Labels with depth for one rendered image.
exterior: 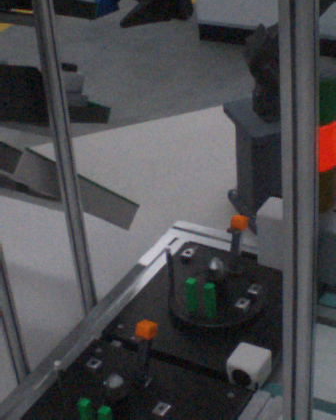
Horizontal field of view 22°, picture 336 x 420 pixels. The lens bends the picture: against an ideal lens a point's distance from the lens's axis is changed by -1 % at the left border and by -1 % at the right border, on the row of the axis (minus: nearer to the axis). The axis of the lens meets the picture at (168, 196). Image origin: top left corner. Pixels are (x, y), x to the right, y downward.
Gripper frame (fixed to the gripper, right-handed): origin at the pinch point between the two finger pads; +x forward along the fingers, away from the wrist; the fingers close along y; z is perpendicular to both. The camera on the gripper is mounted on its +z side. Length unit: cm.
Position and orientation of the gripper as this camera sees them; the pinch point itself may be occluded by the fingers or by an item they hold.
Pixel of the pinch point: (119, 9)
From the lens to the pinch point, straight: 134.5
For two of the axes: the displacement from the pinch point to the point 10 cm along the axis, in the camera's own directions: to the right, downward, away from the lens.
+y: 7.6, 3.0, -5.8
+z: -2.2, -7.1, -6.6
